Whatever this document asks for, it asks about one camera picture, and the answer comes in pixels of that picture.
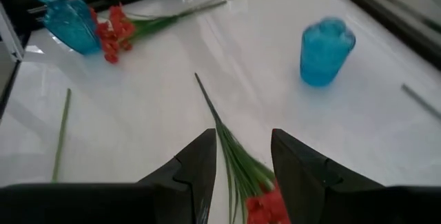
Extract squat blue glass vase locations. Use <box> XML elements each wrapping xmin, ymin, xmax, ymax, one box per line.
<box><xmin>299</xmin><ymin>17</ymin><xmax>357</xmax><ymax>88</ymax></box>

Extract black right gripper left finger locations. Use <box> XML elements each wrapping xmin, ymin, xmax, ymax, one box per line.
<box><xmin>0</xmin><ymin>128</ymin><xmax>218</xmax><ymax>224</ymax></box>

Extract red artificial flower bunch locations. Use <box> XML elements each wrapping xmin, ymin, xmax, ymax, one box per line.
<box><xmin>89</xmin><ymin>0</ymin><xmax>228</xmax><ymax>63</ymax></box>
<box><xmin>194</xmin><ymin>72</ymin><xmax>292</xmax><ymax>224</ymax></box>

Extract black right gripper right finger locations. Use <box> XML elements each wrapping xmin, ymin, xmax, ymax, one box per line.
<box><xmin>270</xmin><ymin>128</ymin><xmax>441</xmax><ymax>224</ymax></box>

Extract blue bottle-shaped glass vase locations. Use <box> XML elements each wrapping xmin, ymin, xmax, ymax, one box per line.
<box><xmin>33</xmin><ymin>0</ymin><xmax>103</xmax><ymax>56</ymax></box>

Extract red artificial tulip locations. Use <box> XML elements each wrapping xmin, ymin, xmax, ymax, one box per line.
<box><xmin>51</xmin><ymin>88</ymin><xmax>72</xmax><ymax>183</ymax></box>

